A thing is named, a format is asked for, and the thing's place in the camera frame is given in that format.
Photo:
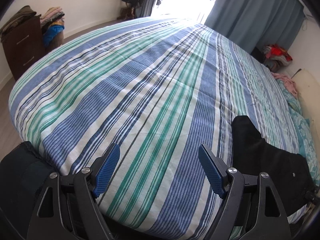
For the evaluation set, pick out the teal patterned pillow front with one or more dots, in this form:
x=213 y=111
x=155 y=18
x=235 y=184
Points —
x=305 y=143

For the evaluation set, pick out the blue curtain right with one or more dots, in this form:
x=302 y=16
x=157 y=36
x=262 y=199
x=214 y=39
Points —
x=256 y=23

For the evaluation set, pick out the dark brown drawer cabinet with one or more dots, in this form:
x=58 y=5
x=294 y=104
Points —
x=23 y=46

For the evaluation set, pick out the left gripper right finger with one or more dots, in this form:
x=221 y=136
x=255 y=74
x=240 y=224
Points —
x=250 y=202

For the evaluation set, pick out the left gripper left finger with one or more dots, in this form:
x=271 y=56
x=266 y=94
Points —
x=67 y=205

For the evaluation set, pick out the pink garment on bed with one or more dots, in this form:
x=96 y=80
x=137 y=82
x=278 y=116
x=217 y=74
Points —
x=289 y=84

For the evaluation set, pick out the teal patterned pillow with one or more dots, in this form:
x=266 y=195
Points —
x=305 y=143
x=292 y=102

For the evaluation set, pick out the striped blue green bedspread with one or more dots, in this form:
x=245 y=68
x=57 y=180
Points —
x=159 y=89

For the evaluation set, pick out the clothes pile beside cabinet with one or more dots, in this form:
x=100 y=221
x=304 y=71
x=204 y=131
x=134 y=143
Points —
x=52 y=26

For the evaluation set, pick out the cream padded headboard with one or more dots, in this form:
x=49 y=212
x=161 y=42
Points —
x=308 y=94

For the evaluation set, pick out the teal patterned pillow back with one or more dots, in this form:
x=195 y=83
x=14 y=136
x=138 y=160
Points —
x=292 y=102

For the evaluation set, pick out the olive cloth on cabinet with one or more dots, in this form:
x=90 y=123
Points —
x=19 y=17

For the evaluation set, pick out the black pants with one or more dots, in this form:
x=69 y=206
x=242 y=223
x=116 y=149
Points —
x=288 y=171

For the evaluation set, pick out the red clothes pile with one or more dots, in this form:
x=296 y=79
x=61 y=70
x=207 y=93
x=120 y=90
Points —
x=276 y=57

